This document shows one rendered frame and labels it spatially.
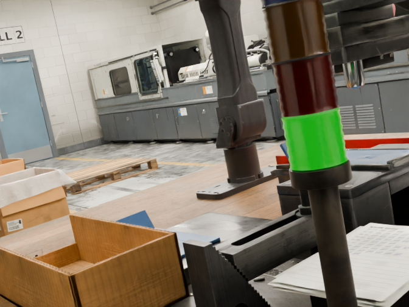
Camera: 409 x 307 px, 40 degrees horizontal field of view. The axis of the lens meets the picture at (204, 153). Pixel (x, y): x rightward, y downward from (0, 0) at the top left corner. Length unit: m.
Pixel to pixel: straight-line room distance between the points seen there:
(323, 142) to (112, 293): 0.28
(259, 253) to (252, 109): 0.56
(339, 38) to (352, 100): 6.00
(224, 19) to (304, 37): 0.66
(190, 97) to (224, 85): 8.00
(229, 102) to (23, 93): 10.83
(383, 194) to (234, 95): 0.46
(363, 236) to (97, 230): 0.34
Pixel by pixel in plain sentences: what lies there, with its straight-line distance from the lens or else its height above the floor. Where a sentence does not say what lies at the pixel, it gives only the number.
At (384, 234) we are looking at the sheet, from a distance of 0.54.
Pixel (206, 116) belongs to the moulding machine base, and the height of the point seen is 0.43.
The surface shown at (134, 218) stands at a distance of 0.79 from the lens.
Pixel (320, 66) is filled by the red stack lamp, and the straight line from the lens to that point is 0.36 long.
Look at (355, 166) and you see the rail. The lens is 0.65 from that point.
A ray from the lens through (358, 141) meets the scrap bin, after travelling 1.00.
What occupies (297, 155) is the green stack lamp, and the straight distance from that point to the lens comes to 0.36.
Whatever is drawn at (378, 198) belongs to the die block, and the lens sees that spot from 0.61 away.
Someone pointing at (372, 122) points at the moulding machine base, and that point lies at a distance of 6.45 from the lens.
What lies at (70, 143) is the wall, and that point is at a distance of 12.06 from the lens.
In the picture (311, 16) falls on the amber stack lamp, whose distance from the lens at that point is 0.36.
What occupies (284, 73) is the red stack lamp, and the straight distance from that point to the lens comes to 0.36.
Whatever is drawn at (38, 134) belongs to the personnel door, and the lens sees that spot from 11.81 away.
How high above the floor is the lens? 1.12
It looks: 8 degrees down
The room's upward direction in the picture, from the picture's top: 11 degrees counter-clockwise
